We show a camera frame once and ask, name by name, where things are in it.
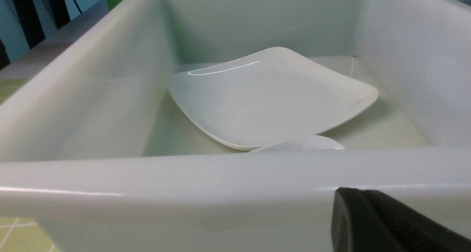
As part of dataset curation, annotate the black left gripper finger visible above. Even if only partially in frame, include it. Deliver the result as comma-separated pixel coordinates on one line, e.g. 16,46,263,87
331,187,471,252

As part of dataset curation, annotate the white square plate in bin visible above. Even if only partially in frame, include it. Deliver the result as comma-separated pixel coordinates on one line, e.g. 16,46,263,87
168,46,379,151

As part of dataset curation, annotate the white square bowl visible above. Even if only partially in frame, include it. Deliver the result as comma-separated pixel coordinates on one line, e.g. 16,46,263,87
249,135,347,153

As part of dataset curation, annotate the large white plastic bin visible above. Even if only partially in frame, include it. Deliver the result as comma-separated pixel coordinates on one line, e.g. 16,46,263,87
1,0,470,252

